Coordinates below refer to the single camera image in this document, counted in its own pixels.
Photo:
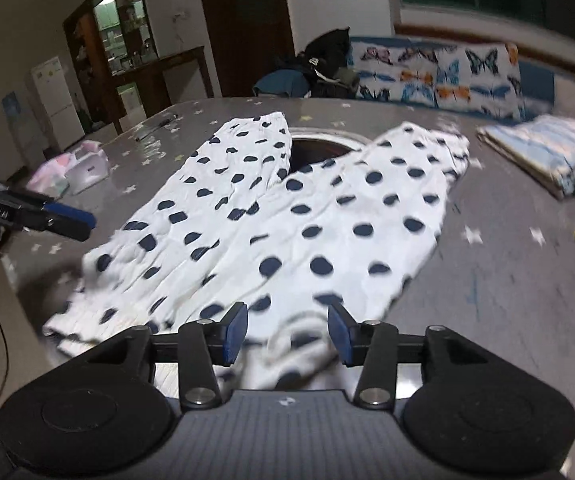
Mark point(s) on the white polka dot garment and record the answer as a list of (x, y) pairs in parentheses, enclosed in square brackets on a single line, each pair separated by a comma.
[(234, 225)]

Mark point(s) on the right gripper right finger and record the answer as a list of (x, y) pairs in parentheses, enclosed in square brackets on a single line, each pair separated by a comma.
[(373, 346)]

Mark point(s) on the black bag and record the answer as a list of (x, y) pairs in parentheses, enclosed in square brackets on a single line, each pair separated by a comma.
[(324, 63)]

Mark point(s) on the pen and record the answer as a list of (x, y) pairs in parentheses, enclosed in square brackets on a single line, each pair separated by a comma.
[(146, 130)]

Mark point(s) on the folded blue striped cloth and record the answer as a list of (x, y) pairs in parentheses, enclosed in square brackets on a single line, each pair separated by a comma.
[(544, 148)]

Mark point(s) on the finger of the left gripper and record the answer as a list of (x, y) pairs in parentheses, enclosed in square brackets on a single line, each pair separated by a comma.
[(73, 227), (71, 213)]

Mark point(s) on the round induction cooktop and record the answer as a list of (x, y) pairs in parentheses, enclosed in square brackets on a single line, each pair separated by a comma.
[(312, 145)]

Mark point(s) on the white refrigerator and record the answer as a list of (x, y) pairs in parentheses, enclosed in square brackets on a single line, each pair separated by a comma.
[(56, 99)]

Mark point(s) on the dark wooden cabinet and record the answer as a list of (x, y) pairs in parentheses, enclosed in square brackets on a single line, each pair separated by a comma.
[(118, 66)]

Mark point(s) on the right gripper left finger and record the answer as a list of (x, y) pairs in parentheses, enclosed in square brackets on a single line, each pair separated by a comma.
[(202, 345)]

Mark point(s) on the grey star tablecloth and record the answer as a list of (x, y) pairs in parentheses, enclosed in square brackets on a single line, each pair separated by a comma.
[(502, 272)]

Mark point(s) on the white tissue pack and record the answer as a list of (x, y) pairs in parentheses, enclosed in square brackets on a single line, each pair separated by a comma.
[(71, 172)]

